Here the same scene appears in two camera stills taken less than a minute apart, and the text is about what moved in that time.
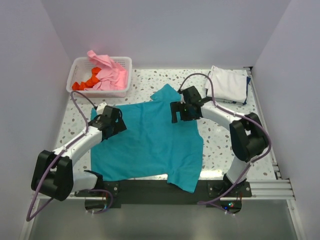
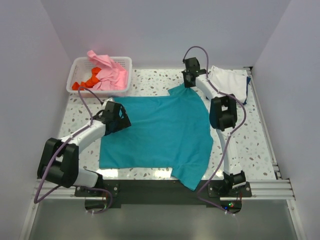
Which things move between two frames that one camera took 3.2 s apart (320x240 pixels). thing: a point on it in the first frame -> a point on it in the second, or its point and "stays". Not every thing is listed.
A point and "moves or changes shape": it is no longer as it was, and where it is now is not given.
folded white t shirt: (228, 84) stays
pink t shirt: (112, 76) stays
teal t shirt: (152, 146) moves or changes shape
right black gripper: (177, 106) -> (187, 84)
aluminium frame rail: (280, 188) stays
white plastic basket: (80, 68) stays
